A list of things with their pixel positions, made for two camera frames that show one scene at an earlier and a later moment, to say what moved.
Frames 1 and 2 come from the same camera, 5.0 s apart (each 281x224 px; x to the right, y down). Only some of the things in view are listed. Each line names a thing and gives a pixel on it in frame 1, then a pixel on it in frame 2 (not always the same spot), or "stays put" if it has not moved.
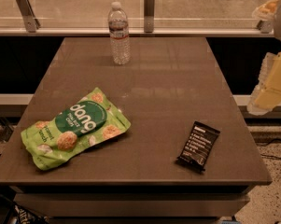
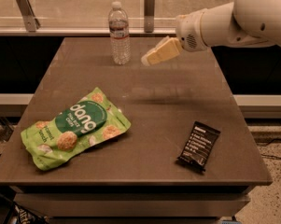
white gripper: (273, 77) → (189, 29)
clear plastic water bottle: (119, 35) stays put
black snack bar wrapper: (198, 147) stays put
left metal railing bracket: (32, 22) stays put
